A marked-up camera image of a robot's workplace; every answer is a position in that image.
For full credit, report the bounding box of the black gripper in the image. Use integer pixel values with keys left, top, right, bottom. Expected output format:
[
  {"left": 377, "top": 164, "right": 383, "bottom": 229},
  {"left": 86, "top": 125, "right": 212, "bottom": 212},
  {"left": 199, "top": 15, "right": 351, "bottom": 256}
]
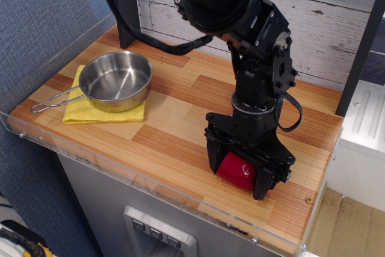
[{"left": 205, "top": 112, "right": 295, "bottom": 200}]

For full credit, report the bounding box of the red plastic half-egg object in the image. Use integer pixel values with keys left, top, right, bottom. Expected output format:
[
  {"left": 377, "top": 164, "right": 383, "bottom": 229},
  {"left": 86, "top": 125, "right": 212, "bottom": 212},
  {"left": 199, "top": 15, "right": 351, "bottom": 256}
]
[{"left": 216, "top": 152, "right": 258, "bottom": 190}]

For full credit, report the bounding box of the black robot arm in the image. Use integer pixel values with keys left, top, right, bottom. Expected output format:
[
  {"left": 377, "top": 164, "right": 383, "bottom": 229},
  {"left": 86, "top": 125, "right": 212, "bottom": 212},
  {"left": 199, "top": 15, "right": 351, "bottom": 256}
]
[{"left": 174, "top": 0, "right": 300, "bottom": 200}]

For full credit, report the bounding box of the stainless steel pot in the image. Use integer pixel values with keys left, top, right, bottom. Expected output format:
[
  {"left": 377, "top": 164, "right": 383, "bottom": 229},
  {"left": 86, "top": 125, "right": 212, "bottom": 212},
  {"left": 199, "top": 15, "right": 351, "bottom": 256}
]
[{"left": 30, "top": 51, "right": 153, "bottom": 114}]

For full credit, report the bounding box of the yellow black object bottom-left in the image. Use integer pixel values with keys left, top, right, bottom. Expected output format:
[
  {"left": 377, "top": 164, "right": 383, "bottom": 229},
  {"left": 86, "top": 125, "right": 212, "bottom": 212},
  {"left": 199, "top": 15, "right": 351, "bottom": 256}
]
[{"left": 1, "top": 227, "right": 55, "bottom": 256}]

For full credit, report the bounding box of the white toy sink unit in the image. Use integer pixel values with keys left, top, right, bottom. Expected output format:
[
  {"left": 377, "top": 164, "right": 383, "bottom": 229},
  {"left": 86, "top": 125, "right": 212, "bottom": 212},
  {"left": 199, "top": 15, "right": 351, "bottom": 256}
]
[{"left": 325, "top": 81, "right": 384, "bottom": 211}]

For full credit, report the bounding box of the silver dispenser button panel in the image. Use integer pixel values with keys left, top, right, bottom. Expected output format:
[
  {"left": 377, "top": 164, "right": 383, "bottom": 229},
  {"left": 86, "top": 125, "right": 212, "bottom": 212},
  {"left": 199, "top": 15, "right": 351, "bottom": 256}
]
[{"left": 123, "top": 205, "right": 198, "bottom": 256}]

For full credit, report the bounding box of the silver toy fridge cabinet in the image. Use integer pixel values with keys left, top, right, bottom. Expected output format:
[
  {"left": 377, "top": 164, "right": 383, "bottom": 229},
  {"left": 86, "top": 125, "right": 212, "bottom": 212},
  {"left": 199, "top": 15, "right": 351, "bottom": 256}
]
[{"left": 59, "top": 154, "right": 305, "bottom": 256}]

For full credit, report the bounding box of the yellow folded cloth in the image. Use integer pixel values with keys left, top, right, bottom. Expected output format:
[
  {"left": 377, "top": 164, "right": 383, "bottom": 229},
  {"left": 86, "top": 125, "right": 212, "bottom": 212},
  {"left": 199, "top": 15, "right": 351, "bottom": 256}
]
[{"left": 62, "top": 64, "right": 146, "bottom": 125}]

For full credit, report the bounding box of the clear acrylic table guard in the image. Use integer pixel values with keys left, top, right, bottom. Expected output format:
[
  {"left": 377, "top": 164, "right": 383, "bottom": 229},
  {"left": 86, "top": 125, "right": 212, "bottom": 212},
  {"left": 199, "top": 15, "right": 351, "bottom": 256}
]
[{"left": 0, "top": 10, "right": 344, "bottom": 255}]

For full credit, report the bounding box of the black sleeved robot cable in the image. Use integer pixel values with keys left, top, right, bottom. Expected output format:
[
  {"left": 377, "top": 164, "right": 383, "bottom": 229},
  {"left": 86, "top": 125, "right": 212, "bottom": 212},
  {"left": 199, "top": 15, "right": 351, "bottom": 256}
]
[{"left": 97, "top": 0, "right": 213, "bottom": 57}]

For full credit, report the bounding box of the black right vertical post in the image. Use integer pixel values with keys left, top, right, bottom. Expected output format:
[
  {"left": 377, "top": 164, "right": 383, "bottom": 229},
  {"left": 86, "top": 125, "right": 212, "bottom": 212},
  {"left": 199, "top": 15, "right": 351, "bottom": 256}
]
[{"left": 335, "top": 0, "right": 384, "bottom": 117}]

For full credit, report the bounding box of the black vertical post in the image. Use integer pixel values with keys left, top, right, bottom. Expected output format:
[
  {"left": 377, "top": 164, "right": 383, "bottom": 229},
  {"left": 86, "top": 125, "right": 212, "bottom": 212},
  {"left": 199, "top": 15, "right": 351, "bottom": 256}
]
[
  {"left": 108, "top": 0, "right": 142, "bottom": 49},
  {"left": 335, "top": 0, "right": 384, "bottom": 117}
]

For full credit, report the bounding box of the black left vertical post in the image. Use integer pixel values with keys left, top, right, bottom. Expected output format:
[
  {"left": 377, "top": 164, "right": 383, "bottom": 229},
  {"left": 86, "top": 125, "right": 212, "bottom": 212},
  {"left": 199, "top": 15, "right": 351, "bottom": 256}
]
[{"left": 108, "top": 0, "right": 142, "bottom": 49}]

